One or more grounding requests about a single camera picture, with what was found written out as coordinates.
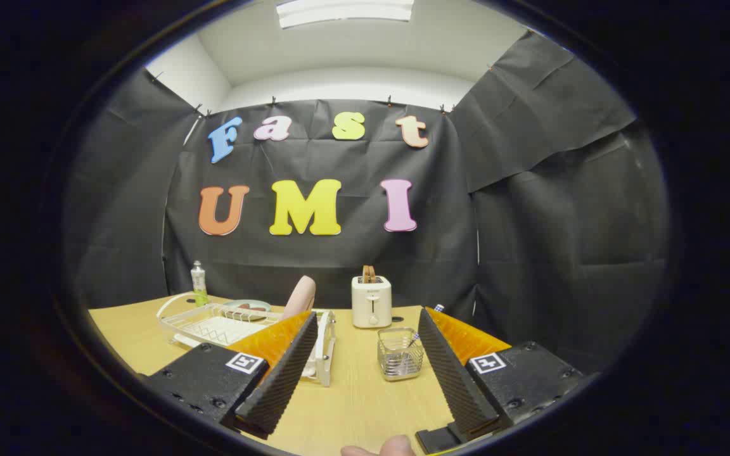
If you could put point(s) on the white drain mat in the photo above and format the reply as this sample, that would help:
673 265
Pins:
219 329

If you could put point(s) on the pink plate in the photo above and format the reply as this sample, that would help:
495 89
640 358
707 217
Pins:
300 296

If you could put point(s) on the ceiling light panel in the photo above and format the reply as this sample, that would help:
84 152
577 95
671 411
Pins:
346 11

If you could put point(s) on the clear green dish soap bottle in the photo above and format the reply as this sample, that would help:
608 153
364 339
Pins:
199 285

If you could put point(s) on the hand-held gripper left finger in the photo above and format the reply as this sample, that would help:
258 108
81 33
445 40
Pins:
289 373

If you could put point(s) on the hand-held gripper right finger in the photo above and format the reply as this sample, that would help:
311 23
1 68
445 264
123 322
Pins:
457 380

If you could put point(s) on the cream toaster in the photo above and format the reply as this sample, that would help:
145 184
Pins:
371 304

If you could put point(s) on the brown bread slice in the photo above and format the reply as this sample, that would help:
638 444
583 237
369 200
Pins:
369 273

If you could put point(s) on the small teal plate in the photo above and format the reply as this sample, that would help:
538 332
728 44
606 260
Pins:
258 304

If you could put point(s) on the black backdrop cloth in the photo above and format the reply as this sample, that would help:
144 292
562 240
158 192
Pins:
339 259

